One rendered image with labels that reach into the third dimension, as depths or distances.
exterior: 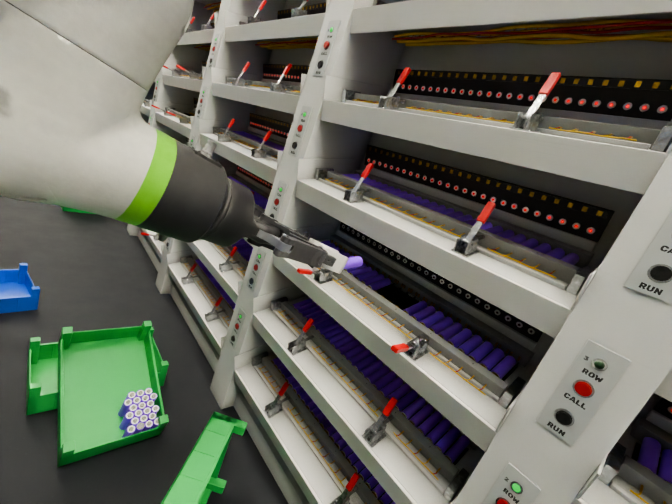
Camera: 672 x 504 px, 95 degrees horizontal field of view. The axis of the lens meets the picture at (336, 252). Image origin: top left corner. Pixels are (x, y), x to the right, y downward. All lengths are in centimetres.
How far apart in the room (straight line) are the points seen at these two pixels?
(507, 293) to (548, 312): 5
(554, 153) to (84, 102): 50
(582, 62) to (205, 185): 67
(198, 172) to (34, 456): 83
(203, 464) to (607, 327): 68
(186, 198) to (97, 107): 9
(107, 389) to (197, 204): 81
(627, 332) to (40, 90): 56
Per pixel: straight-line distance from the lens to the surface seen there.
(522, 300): 49
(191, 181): 32
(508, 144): 53
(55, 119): 29
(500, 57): 84
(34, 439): 106
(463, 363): 58
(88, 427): 103
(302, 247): 38
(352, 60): 86
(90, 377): 108
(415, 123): 61
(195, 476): 73
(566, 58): 79
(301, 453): 87
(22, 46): 29
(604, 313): 47
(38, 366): 124
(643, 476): 59
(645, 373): 48
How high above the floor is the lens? 79
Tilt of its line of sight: 14 degrees down
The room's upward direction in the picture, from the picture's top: 21 degrees clockwise
